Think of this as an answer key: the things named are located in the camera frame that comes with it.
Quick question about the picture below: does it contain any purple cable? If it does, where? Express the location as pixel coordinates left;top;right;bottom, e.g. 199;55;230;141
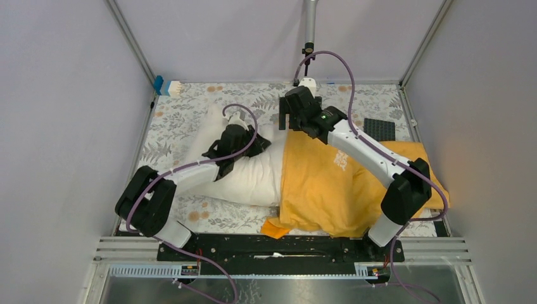
125;103;259;304
293;50;450;223

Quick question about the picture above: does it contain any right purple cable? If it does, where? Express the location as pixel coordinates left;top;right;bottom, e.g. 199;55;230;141
293;50;450;223

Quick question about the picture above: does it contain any orange pillowcase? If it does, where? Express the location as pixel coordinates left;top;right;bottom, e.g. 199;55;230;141
260;130;450;240

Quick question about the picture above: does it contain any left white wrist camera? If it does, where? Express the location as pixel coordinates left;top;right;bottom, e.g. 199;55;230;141
227;110;248;130

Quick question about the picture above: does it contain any floral tablecloth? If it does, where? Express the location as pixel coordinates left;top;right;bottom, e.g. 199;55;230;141
139;83;411;234

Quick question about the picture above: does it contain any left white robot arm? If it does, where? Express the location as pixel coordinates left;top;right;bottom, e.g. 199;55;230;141
115;123;271;260

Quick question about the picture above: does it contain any dark grey building plate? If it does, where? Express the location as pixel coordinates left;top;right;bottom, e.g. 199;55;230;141
363;118;396;141

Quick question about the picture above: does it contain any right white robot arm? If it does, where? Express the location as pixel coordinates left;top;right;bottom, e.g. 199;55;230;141
279;85;432;261

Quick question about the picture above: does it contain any black tripod stand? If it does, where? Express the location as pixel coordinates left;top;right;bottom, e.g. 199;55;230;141
302;41;316;77

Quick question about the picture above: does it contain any white slotted cable duct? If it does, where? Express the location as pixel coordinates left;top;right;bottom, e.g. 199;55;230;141
109;263;378;280

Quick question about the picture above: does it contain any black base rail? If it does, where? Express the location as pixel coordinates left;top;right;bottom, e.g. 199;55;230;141
157;233;405;270

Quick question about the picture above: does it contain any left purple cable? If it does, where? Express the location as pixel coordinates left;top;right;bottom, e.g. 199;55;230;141
125;103;259;304

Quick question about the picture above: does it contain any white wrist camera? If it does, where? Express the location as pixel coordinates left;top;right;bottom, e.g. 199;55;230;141
294;77;317;97
227;110;248;130

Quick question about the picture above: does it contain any white pillow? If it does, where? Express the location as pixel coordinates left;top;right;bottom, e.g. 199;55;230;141
186;104;287;207

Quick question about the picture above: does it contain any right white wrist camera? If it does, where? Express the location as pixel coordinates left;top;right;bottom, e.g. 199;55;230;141
294;77;317;97

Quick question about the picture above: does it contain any blue white box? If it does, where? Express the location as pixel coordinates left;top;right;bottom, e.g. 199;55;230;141
153;75;183;98

